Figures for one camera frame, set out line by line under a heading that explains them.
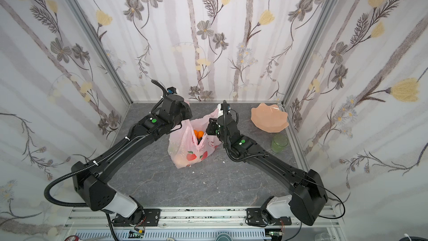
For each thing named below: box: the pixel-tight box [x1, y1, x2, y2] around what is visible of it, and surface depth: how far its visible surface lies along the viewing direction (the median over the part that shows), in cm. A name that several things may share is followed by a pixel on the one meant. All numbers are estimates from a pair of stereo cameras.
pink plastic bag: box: [167, 103, 223, 169], surface depth 85 cm
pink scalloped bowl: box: [250, 102, 290, 133], surface depth 113 cm
